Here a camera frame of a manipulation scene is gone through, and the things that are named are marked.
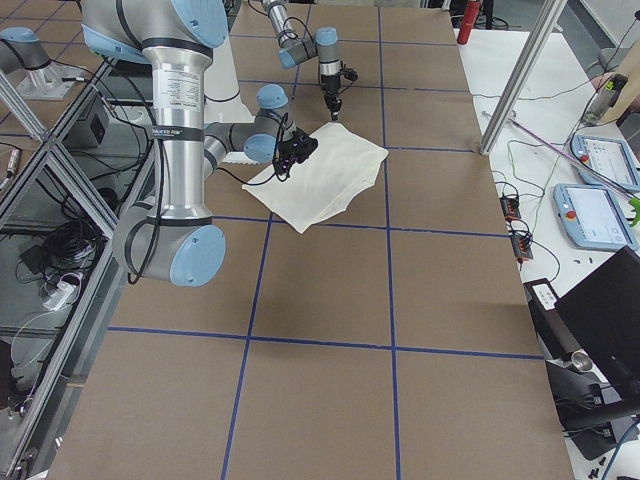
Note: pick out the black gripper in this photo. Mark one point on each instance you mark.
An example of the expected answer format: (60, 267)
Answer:
(330, 88)

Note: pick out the cream long-sleeve cat shirt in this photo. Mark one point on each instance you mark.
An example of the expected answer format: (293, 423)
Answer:
(343, 165)

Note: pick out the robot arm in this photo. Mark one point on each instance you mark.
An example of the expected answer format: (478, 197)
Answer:
(295, 49)
(170, 235)

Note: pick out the red cylinder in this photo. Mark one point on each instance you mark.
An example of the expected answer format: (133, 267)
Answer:
(468, 21)

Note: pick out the far blue teach pendant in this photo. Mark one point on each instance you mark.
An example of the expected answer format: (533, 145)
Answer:
(609, 157)

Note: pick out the blue teach pendant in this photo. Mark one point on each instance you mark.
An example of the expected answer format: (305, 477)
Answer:
(609, 157)
(592, 218)

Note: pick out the near blue teach pendant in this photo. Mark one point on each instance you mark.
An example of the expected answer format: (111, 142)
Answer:
(592, 218)

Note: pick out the black device with label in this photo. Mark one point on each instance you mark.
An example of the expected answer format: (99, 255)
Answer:
(559, 341)

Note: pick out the black laptop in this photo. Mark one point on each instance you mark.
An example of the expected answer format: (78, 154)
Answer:
(602, 313)

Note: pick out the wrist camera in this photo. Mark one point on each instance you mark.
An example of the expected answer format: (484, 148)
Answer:
(349, 74)
(296, 150)

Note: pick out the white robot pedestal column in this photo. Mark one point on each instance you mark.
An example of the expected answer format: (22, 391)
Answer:
(223, 101)

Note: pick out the grey aluminium profile post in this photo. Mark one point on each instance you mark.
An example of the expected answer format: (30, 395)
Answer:
(536, 40)

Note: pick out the aluminium frame rack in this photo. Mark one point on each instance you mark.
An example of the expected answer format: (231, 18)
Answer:
(84, 160)

